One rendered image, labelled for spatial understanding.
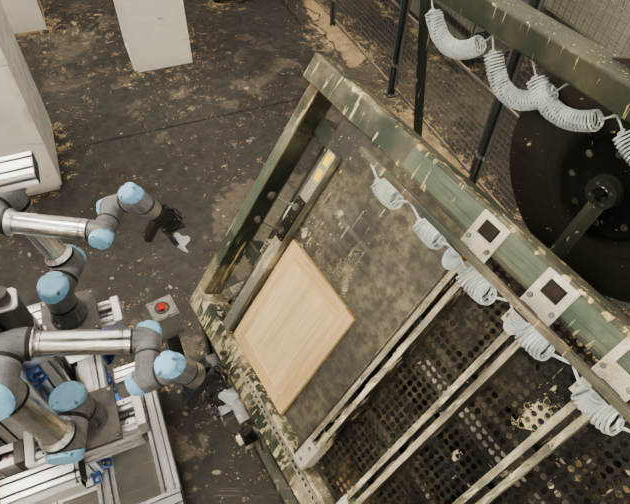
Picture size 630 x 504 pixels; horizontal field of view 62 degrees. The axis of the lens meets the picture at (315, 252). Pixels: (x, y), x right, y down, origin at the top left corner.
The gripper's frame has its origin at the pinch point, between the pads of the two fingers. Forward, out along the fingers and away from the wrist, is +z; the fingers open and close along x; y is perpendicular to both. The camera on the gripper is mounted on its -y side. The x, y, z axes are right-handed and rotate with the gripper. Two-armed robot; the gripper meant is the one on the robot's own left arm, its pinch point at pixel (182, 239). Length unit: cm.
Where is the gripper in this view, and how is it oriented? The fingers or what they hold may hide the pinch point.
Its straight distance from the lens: 217.5
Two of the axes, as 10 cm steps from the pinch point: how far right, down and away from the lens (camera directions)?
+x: -3.7, -7.3, 5.8
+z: 4.0, 4.4, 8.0
